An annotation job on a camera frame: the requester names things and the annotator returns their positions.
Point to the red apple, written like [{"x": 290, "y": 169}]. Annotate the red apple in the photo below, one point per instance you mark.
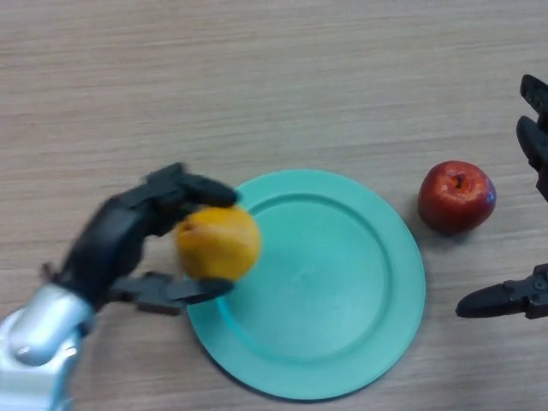
[{"x": 456, "y": 201}]

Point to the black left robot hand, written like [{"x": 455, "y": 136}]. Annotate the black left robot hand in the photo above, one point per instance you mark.
[{"x": 107, "y": 240}]

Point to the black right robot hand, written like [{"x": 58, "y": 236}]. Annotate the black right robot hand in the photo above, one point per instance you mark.
[{"x": 535, "y": 295}]

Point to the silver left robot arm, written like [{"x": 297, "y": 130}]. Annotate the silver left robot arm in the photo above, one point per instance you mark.
[{"x": 38, "y": 325}]

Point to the green round plate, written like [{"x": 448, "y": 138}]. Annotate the green round plate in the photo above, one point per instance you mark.
[{"x": 321, "y": 278}]

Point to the yellow pear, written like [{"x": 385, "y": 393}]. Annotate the yellow pear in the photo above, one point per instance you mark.
[{"x": 220, "y": 244}]

